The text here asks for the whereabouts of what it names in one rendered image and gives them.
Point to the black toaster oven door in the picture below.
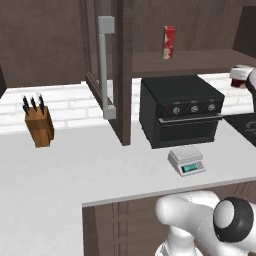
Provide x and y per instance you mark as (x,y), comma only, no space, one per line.
(188,133)

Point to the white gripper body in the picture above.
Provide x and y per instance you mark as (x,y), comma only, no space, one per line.
(239,71)

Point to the black hob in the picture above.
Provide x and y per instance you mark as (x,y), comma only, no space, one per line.
(243,128)

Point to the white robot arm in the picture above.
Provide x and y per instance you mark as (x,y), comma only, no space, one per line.
(186,213)

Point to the dark wood cabinet door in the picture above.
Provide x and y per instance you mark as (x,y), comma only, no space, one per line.
(124,73)

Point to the brown wooden knife block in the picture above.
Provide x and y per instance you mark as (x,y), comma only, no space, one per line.
(40,128)

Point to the black toaster oven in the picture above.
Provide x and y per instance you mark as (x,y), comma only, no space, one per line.
(178,91)

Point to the dark wood closed wall cabinet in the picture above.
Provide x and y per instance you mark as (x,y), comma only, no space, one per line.
(40,40)

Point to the dark wood base cabinet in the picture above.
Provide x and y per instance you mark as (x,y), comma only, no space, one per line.
(126,226)

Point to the dark panel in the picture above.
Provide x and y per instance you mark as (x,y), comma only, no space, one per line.
(2,81)

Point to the white digital scale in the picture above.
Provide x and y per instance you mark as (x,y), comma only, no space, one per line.
(185,156)

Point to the red and white food can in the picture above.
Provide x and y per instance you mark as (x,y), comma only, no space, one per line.
(169,41)

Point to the dark range hood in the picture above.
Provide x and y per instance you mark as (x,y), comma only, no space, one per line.
(246,31)

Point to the dark wood open cabinet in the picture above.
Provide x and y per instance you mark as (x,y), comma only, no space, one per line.
(200,63)

